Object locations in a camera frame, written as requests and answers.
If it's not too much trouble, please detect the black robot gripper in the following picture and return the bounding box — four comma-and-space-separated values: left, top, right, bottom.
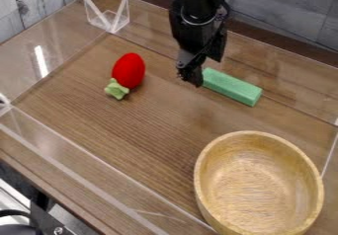
169, 0, 230, 87

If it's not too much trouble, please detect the green rectangular block stick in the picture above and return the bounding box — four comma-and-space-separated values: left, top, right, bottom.
202, 68, 264, 107

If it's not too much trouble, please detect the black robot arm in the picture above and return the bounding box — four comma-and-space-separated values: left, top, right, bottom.
169, 0, 232, 87

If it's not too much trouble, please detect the wooden brown bowl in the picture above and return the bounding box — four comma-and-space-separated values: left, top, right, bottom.
194, 130, 325, 235

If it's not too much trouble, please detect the red toy strawberry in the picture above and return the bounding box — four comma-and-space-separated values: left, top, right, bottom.
105, 52, 146, 100

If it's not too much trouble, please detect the black clamp under table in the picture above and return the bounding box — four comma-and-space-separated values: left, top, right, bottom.
0, 201, 67, 235

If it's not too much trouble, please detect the clear acrylic tray enclosure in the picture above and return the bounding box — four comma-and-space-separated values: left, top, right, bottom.
0, 0, 338, 235

